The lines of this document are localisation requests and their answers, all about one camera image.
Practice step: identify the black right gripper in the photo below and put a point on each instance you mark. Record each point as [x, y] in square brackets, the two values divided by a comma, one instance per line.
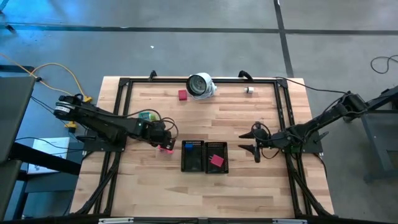
[264, 137]

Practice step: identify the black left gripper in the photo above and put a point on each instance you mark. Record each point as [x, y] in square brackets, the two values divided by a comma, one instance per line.
[157, 132]

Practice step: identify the pink wall charger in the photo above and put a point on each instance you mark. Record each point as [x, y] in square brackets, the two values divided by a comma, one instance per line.
[168, 152]

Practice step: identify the small blue box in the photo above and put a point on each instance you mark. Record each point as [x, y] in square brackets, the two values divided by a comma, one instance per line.
[188, 147]

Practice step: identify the small teal box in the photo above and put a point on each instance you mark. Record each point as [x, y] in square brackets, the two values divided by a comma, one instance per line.
[143, 115]

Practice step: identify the white wall charger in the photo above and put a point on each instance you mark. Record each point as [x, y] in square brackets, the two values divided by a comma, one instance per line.
[249, 90]

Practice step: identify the small red box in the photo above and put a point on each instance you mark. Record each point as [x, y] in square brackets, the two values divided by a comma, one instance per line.
[183, 95]

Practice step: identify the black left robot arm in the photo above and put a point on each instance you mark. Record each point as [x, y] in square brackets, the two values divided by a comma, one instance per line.
[102, 123]

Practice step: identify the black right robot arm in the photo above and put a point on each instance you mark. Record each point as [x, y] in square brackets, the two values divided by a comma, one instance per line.
[311, 127]

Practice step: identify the black slotted plastic basket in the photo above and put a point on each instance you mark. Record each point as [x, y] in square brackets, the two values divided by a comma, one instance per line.
[222, 147]
[192, 161]

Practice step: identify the yellow plug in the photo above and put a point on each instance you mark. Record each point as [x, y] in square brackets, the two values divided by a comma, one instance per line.
[71, 125]

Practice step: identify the white paper sheet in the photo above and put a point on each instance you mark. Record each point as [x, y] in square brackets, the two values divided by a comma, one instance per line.
[49, 147]

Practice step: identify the black metal stand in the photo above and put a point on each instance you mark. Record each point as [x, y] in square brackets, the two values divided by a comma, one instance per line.
[377, 149]

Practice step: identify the black side desk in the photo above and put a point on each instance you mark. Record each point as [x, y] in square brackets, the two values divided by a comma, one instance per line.
[15, 109]

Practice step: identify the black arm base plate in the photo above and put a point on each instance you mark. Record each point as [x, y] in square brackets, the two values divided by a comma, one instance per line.
[314, 146]
[93, 144]

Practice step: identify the silver edge bracket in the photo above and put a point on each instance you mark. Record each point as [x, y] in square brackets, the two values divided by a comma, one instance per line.
[115, 220]
[289, 221]

